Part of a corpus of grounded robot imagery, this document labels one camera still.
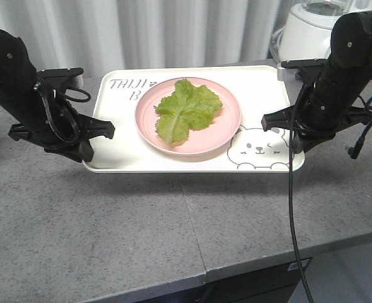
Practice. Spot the grey cabinet door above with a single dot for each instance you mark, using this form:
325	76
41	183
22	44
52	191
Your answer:
342	276

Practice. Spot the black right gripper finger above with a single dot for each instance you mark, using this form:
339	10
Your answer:
305	142
280	119

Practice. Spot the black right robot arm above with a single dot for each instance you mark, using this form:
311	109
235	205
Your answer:
350	59

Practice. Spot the green lettuce leaf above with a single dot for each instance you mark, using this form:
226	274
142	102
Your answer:
188	108

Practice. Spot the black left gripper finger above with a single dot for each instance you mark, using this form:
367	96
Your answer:
93	128
83	151

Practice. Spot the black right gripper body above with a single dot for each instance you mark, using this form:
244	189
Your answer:
329	109

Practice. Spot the black two-drawer disinfection cabinet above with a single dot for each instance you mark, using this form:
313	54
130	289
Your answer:
273	284

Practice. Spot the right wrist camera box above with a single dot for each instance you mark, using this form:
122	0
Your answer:
306	70

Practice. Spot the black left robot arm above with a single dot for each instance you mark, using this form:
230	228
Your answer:
18	76

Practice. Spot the cream bear serving tray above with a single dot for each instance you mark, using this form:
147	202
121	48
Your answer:
234	142

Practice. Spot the white blender appliance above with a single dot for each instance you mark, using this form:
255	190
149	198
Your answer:
305	33

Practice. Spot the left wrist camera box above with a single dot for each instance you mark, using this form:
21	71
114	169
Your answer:
63	79

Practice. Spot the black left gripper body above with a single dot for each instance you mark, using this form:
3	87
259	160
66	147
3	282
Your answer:
60	126

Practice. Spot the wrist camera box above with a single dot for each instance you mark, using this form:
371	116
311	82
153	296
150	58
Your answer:
306	70
63	79

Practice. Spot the pink round plate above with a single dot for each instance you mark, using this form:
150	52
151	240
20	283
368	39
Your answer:
219	133

